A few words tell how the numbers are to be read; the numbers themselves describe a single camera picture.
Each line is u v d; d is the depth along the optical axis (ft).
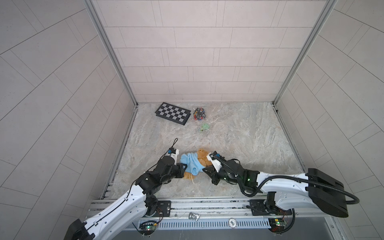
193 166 2.35
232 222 2.23
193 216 2.22
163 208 2.33
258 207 2.32
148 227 2.11
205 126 3.35
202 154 2.50
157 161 1.93
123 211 1.54
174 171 2.23
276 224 2.22
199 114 3.52
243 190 1.90
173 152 2.31
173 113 3.45
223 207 2.38
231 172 1.93
